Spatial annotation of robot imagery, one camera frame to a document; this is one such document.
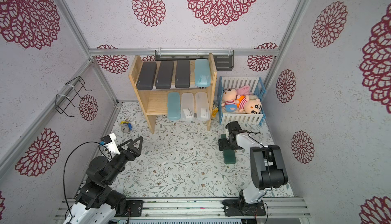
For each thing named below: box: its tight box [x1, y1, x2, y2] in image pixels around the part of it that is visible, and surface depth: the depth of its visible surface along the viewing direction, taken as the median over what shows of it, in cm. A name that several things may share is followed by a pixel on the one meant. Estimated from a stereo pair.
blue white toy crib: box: [217, 76, 267, 126], surface depth 107 cm
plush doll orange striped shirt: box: [236, 95, 263, 115], surface depth 104 cm
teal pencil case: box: [167, 92, 181, 121], surface depth 89 cm
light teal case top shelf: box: [194, 58, 211, 88], surface depth 74 cm
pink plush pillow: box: [236, 85, 253, 96], surface depth 114 cm
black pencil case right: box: [174, 60, 191, 89], surface depth 77 cm
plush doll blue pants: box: [221, 88, 240, 112], surface depth 107 cm
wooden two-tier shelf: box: [128, 52, 218, 134], surface depth 89 cm
